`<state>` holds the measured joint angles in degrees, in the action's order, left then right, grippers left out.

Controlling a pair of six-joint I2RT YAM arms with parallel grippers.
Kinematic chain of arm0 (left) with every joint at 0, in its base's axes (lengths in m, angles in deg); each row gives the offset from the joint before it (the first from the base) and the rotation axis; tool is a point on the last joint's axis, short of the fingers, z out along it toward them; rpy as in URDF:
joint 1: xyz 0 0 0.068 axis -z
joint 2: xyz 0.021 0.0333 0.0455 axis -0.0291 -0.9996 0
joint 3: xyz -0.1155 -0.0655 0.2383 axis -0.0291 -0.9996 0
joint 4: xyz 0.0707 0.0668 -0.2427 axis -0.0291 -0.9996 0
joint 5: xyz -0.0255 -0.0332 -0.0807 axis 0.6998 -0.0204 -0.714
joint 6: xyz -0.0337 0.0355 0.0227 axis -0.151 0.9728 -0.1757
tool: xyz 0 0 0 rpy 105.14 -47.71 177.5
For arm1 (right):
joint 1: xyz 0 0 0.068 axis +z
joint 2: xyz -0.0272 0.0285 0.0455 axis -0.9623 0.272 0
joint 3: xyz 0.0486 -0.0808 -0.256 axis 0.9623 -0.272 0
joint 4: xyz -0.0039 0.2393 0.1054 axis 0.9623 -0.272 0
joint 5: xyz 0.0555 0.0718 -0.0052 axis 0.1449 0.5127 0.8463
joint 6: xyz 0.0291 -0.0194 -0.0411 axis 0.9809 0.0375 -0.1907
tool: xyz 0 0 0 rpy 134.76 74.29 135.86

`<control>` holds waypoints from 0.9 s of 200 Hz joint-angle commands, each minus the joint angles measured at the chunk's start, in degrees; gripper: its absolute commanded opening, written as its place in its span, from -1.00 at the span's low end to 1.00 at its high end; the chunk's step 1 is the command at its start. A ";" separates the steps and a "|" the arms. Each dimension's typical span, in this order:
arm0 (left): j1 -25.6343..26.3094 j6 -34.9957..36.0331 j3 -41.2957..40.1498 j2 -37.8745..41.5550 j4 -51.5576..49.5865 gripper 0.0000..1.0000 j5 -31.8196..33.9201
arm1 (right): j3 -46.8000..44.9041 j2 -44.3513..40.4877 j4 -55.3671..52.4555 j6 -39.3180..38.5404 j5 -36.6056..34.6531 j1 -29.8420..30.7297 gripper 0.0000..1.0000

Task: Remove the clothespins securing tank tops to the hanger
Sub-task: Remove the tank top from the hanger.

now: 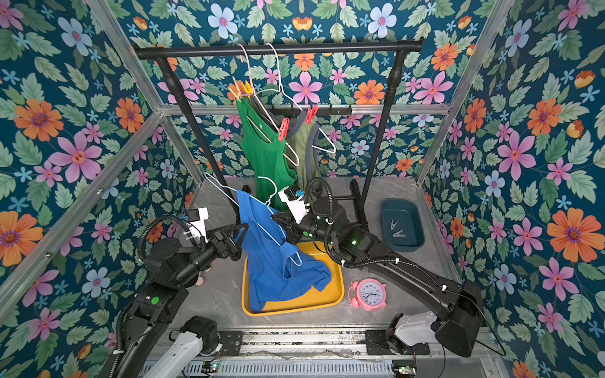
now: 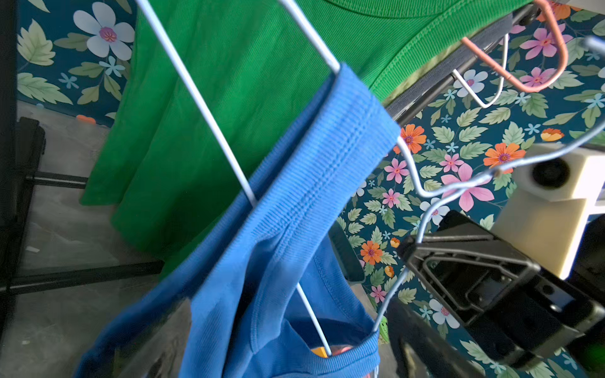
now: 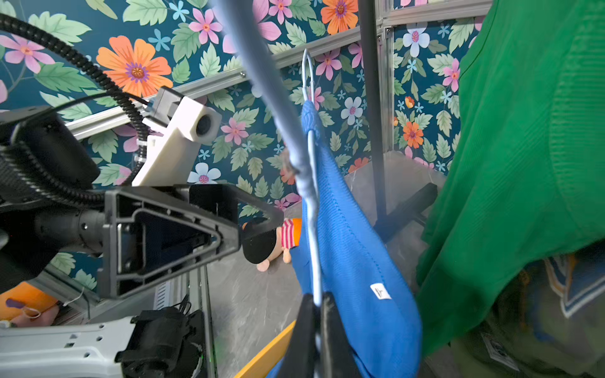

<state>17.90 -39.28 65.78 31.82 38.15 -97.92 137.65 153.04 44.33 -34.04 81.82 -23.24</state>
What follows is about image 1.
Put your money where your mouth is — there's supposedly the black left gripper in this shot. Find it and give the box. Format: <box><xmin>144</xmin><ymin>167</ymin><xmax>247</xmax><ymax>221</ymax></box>
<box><xmin>171</xmin><ymin>223</ymin><xmax>247</xmax><ymax>288</ymax></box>

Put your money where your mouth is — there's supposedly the blue tank top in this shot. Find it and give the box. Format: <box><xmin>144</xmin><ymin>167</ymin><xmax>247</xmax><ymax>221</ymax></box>
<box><xmin>237</xmin><ymin>191</ymin><xmax>332</xmax><ymax>312</ymax></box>

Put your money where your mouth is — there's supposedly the white wire hanger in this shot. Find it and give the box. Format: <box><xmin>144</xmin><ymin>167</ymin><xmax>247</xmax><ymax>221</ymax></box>
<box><xmin>202</xmin><ymin>172</ymin><xmax>303</xmax><ymax>266</ymax></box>
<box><xmin>262</xmin><ymin>43</ymin><xmax>310</xmax><ymax>138</ymax></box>

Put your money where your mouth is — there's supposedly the olive grey tank top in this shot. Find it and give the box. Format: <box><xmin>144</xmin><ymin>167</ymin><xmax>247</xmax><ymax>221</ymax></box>
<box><xmin>250</xmin><ymin>96</ymin><xmax>327</xmax><ymax>190</ymax></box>

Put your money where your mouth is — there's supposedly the red clothespin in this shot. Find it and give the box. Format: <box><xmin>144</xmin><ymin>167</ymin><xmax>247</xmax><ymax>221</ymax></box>
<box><xmin>278</xmin><ymin>117</ymin><xmax>290</xmax><ymax>142</ymax></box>
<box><xmin>306</xmin><ymin>105</ymin><xmax>319</xmax><ymax>125</ymax></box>

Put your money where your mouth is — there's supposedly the yellow clothespin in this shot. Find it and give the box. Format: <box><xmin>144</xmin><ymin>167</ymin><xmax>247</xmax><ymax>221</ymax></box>
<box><xmin>239</xmin><ymin>81</ymin><xmax>255</xmax><ymax>98</ymax></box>

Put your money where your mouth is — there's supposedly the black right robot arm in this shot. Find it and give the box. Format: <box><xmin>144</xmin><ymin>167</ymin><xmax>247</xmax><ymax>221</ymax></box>
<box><xmin>272</xmin><ymin>213</ymin><xmax>484</xmax><ymax>358</ymax></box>

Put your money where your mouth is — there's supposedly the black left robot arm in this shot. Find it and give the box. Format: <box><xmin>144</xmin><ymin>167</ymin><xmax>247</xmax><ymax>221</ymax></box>
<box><xmin>100</xmin><ymin>224</ymin><xmax>248</xmax><ymax>377</ymax></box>

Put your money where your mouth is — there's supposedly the green tank top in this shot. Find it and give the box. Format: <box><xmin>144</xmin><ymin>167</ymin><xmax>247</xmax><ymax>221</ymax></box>
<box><xmin>236</xmin><ymin>99</ymin><xmax>297</xmax><ymax>202</ymax></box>

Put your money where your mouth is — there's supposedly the black clothes rack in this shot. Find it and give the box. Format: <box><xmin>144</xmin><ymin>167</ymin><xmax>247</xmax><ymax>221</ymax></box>
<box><xmin>133</xmin><ymin>39</ymin><xmax>424</xmax><ymax>232</ymax></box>

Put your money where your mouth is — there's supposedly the yellow plastic tray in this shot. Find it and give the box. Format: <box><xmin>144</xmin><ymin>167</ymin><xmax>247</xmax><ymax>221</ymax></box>
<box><xmin>241</xmin><ymin>242</ymin><xmax>345</xmax><ymax>318</ymax></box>

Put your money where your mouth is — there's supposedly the pink alarm clock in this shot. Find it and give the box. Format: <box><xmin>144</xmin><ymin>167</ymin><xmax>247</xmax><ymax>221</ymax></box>
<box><xmin>348</xmin><ymin>278</ymin><xmax>387</xmax><ymax>312</ymax></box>

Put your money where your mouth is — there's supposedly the dark teal tray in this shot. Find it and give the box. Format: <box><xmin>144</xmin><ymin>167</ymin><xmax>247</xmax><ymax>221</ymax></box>
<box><xmin>381</xmin><ymin>198</ymin><xmax>425</xmax><ymax>253</ymax></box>

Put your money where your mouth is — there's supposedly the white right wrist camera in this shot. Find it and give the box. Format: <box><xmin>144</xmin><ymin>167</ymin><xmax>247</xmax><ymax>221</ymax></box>
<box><xmin>277</xmin><ymin>187</ymin><xmax>310</xmax><ymax>225</ymax></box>

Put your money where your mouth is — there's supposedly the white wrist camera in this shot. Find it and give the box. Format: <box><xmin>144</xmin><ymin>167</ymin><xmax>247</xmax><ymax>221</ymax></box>
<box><xmin>186</xmin><ymin>207</ymin><xmax>209</xmax><ymax>244</ymax></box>
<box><xmin>277</xmin><ymin>187</ymin><xmax>310</xmax><ymax>225</ymax></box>

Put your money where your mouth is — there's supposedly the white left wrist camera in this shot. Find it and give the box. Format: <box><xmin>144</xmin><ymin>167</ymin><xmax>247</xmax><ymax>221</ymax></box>
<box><xmin>186</xmin><ymin>207</ymin><xmax>209</xmax><ymax>244</ymax></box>

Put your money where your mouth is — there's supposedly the black corrugated cable right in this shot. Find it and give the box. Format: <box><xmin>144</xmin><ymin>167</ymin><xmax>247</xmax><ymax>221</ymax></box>
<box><xmin>304</xmin><ymin>177</ymin><xmax>450</xmax><ymax>291</ymax></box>

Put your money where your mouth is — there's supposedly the black corrugated cable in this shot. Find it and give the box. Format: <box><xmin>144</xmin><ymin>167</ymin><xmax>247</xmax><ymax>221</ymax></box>
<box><xmin>136</xmin><ymin>214</ymin><xmax>206</xmax><ymax>266</ymax></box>
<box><xmin>304</xmin><ymin>177</ymin><xmax>450</xmax><ymax>291</ymax></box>

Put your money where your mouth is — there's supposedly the black corrugated cable left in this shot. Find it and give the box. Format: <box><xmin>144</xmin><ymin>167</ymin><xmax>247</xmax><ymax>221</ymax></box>
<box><xmin>136</xmin><ymin>214</ymin><xmax>206</xmax><ymax>266</ymax></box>

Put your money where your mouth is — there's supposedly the pink wire hanger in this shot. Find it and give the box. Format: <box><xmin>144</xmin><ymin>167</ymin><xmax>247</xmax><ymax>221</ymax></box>
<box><xmin>239</xmin><ymin>44</ymin><xmax>300</xmax><ymax>167</ymax></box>

